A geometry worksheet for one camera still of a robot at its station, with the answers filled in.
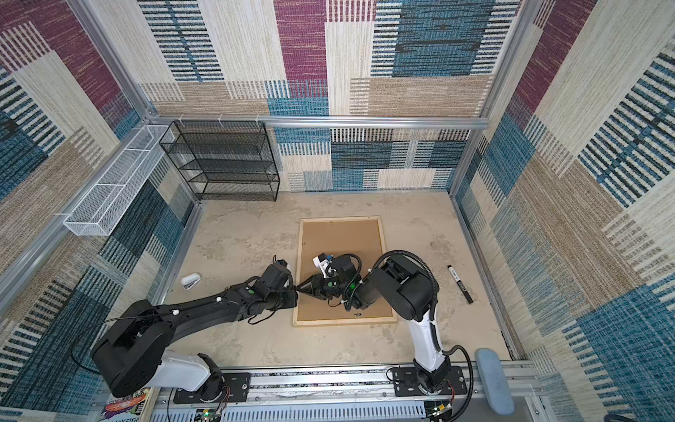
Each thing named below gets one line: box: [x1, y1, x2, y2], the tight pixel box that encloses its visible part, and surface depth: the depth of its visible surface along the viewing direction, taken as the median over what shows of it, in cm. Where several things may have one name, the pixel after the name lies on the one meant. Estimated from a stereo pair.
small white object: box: [181, 272, 202, 291], surface depth 95 cm
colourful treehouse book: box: [101, 386, 152, 422], surface depth 70 cm
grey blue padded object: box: [475, 348, 516, 416], surface depth 73 cm
